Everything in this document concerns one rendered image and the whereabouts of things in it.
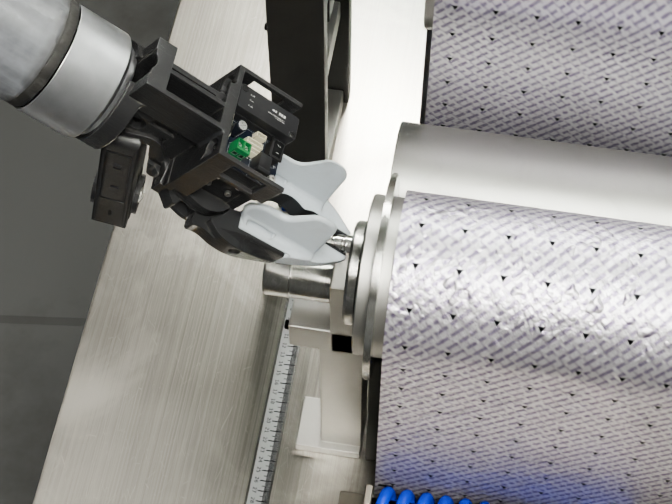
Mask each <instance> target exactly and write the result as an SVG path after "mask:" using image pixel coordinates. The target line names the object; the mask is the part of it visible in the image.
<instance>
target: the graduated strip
mask: <svg viewBox="0 0 672 504"><path fill-rule="evenodd" d="M293 300H294V298H291V296H290V297H289V298H287V302H286V307H285V312H284V316H283V321H282V326H281V331H280V335H279V340H278V345H277V350H276V354H275V359H274V364H273V369H272V373H271V378H270V383H269V388H268V392H267V397H266V402H265V407H264V411H263V416H262V421H261V426H260V430H259V435H258V440H257V445H256V449H255V454H254V459H253V464H252V468H251V473H250V478H249V483H248V487H247V492H246V497H245V502H244V504H269V500H270V495H271V490H272V485H273V480H274V475H275V470H276V466H277V461H278V456H279V451H280V446H281V441H282V436H283V431H284V426H285V421H286V416H287V411H288V406H289V401H290V396H291V391H292V386H293V381H294V376H295V371H296V366H297V361H298V356H299V351H300V346H297V345H291V344H290V343H289V330H288V329H285V328H284V325H285V320H286V319H289V320H290V315H291V310H292V305H293Z"/></svg>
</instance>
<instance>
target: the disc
mask: <svg viewBox="0 0 672 504"><path fill-rule="evenodd" d="M399 193H400V175H398V173H393V174H392V175H391V177H390V180H389V183H388V187H387V192H386V196H385V201H384V206H383V211H382V217H381V222H380V228H379V234H378V240H377V246H376V253H375V259H374V266H373V273H372V280H371V287H370V295H369V302H368V311H367V319H366V328H365V337H364V348H363V361H362V376H363V378H364V380H369V379H371V377H372V374H373V370H374V366H375V362H376V358H375V357H373V339H374V328H375V318H376V310H377V302H378V294H379V286H380V279H381V272H382V265H383V259H384V252H385V246H386V240H387V234H388V228H389V223H390V218H391V213H392V208H393V204H394V200H395V197H399Z"/></svg>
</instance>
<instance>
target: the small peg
mask: <svg viewBox="0 0 672 504"><path fill-rule="evenodd" d="M352 237H353V236H351V235H347V236H344V235H343V234H334V235H333V236H332V237H331V238H330V239H329V240H328V241H327V243H328V244H330V245H331V246H333V247H335V248H336V249H338V250H340V251H341V252H343V253H344V254H346V255H349V253H350V247H351V242H352Z"/></svg>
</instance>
